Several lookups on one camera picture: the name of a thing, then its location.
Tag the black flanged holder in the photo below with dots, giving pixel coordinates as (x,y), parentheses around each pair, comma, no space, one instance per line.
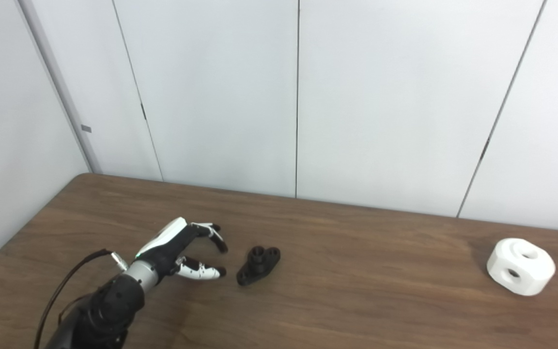
(258,266)

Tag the white block with holes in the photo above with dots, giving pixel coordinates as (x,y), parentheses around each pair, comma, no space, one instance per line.
(521,269)

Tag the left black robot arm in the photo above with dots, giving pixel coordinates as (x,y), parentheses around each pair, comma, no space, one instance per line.
(104,310)

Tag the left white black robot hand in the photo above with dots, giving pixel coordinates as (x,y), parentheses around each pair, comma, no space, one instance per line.
(167,247)

